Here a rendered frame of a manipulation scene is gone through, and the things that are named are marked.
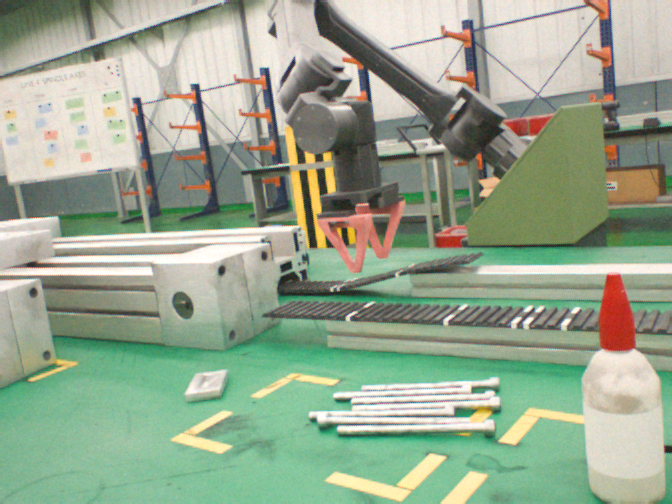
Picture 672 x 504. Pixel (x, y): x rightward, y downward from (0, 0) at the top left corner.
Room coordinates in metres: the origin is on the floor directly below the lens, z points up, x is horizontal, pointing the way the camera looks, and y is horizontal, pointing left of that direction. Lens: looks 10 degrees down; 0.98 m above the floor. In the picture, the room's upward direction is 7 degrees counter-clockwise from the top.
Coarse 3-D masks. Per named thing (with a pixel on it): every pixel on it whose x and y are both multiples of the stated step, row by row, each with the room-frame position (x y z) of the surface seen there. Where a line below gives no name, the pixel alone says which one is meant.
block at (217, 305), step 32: (192, 256) 0.72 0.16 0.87; (224, 256) 0.69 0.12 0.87; (256, 256) 0.73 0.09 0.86; (160, 288) 0.71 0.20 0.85; (192, 288) 0.69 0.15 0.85; (224, 288) 0.68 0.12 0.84; (256, 288) 0.72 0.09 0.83; (192, 320) 0.69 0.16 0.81; (224, 320) 0.67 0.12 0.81; (256, 320) 0.71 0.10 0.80
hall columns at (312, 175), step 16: (272, 0) 4.26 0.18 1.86; (336, 48) 4.28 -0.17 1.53; (288, 128) 4.24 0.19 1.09; (288, 144) 4.25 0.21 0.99; (304, 160) 4.18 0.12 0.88; (320, 160) 4.10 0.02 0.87; (304, 176) 4.19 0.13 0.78; (320, 176) 4.11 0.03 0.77; (304, 192) 4.20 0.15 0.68; (320, 192) 4.12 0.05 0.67; (304, 208) 4.21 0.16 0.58; (320, 208) 4.13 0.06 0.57; (304, 224) 4.22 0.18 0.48; (320, 240) 4.15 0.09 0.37; (352, 240) 4.18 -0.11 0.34
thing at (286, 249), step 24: (72, 240) 1.21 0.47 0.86; (96, 240) 1.17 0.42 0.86; (120, 240) 1.14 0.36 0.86; (144, 240) 1.03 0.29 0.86; (168, 240) 0.99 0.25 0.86; (192, 240) 0.95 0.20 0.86; (216, 240) 0.92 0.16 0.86; (240, 240) 0.90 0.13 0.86; (264, 240) 0.88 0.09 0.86; (288, 240) 0.94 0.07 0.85; (288, 264) 0.93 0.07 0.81
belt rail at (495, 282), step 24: (624, 264) 0.69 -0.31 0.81; (648, 264) 0.68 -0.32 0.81; (432, 288) 0.78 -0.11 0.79; (456, 288) 0.76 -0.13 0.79; (480, 288) 0.74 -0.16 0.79; (504, 288) 0.73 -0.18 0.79; (528, 288) 0.72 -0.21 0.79; (552, 288) 0.70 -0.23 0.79; (576, 288) 0.69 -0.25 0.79; (600, 288) 0.68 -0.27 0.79; (648, 288) 0.65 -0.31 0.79
